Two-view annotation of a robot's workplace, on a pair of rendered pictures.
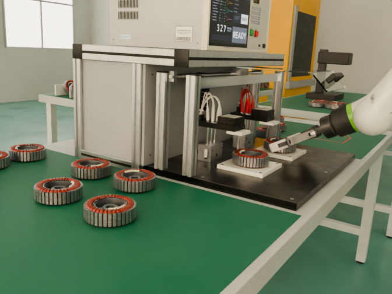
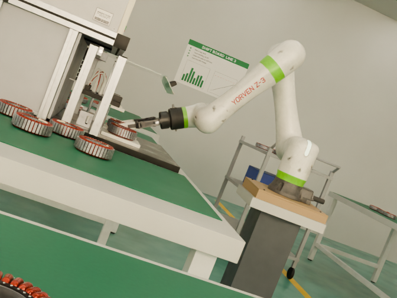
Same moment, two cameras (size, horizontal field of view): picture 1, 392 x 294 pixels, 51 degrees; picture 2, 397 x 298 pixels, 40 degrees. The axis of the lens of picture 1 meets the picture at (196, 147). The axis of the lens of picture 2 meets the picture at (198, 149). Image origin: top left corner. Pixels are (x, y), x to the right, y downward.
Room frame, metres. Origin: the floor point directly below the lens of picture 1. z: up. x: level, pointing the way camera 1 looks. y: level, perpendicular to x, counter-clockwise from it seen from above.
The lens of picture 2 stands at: (-0.46, 1.04, 0.96)
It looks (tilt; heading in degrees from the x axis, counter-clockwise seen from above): 3 degrees down; 316
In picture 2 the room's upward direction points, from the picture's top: 22 degrees clockwise
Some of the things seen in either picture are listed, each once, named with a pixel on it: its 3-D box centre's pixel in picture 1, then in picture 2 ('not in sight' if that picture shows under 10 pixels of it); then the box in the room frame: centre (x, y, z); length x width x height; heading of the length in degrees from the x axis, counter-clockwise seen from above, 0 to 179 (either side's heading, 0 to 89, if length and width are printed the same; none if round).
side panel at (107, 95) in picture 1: (108, 114); (19, 61); (1.25, 0.28, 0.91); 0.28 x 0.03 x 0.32; 58
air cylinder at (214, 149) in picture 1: (210, 150); (85, 118); (1.28, -0.05, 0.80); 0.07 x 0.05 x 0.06; 148
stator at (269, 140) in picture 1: (280, 144); (120, 126); (1.41, -0.30, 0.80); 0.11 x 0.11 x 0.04
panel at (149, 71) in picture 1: (203, 106); (70, 76); (1.45, -0.02, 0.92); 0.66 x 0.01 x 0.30; 148
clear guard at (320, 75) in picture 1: (291, 77); (137, 73); (1.47, -0.33, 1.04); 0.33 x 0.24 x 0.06; 58
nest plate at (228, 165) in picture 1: (249, 165); (120, 137); (1.21, -0.17, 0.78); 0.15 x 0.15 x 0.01; 58
